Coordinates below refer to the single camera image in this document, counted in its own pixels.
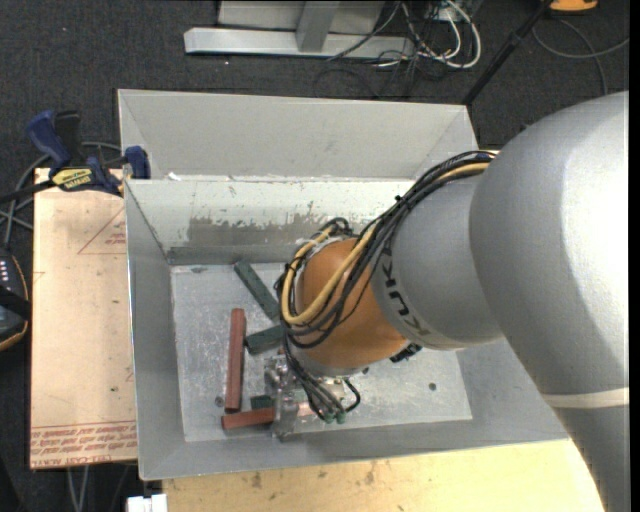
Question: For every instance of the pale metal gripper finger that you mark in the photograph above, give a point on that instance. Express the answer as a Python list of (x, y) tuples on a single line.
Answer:
[(276, 374), (287, 417)]

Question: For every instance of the dark green flat block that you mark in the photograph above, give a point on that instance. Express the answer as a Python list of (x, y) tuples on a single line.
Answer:
[(257, 290), (260, 401), (264, 339)]

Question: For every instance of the red-brown flat block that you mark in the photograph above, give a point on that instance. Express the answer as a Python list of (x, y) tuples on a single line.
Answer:
[(247, 419), (235, 360)]

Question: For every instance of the brown cardboard board, red print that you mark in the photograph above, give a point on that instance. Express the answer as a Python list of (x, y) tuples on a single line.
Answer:
[(80, 320)]

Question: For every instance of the grey metal bin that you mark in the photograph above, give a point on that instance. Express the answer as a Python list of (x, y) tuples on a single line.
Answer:
[(280, 145)]

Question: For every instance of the black cylinder on white bracket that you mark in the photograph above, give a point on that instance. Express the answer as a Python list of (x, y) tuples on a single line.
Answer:
[(406, 353)]

